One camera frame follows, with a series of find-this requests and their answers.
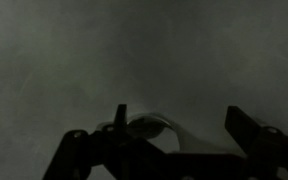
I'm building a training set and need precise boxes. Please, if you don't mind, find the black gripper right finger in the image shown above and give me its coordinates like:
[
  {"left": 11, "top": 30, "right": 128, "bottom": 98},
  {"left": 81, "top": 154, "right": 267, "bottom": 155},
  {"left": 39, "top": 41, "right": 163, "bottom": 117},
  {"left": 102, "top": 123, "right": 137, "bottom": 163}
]
[{"left": 225, "top": 106, "right": 288, "bottom": 180}]

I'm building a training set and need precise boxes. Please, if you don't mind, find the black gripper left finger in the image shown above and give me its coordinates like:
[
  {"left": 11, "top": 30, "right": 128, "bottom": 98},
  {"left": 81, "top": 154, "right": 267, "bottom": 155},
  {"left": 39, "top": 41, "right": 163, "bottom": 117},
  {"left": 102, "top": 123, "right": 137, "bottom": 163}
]
[{"left": 42, "top": 104, "right": 170, "bottom": 180}]

